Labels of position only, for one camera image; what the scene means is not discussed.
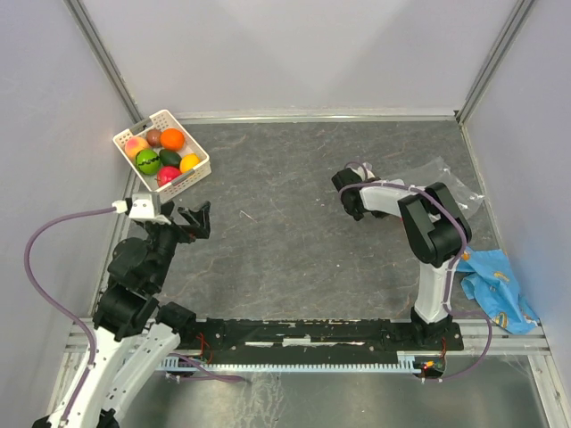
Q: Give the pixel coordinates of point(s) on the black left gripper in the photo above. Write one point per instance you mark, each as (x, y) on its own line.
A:
(202, 218)

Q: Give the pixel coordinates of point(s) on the clear zip top bag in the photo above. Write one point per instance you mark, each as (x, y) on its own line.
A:
(437, 170)

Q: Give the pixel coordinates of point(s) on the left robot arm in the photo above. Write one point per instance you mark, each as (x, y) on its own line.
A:
(131, 333)

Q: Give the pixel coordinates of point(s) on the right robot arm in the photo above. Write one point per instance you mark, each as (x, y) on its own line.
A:
(437, 233)

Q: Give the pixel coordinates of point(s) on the red apple toy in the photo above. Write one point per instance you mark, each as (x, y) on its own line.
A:
(166, 174)

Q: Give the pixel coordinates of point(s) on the yellow lemon toy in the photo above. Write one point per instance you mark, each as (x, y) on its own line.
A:
(188, 162)

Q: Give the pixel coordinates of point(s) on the dark green avocado toy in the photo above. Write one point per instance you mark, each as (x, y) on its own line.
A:
(169, 158)

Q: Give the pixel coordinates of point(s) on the green watermelon toy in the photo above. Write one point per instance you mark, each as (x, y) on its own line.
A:
(148, 162)

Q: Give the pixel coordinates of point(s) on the white plastic basket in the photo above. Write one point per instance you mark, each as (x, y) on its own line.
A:
(162, 120)

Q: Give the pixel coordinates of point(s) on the orange toy fruit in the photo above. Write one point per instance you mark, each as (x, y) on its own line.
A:
(172, 139)

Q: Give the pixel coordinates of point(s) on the brown toy fruit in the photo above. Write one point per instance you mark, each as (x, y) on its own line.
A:
(153, 137)

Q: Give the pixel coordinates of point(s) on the peach toy fruit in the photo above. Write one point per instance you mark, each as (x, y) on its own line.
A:
(135, 145)

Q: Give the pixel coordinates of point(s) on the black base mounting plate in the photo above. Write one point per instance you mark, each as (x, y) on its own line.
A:
(313, 342)

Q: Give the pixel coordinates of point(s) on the blue patterned cloth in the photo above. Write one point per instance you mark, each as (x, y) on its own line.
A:
(491, 283)

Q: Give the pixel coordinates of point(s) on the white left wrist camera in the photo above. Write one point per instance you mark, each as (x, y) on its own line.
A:
(142, 207)

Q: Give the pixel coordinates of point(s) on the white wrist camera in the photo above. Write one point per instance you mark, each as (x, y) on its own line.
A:
(368, 172)
(142, 207)

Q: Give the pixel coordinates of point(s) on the aluminium frame rail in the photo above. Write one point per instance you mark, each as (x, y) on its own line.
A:
(474, 334)

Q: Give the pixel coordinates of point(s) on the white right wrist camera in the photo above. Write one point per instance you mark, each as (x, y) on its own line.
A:
(368, 172)

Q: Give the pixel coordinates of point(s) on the light blue cable duct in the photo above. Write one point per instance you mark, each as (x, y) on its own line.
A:
(403, 365)

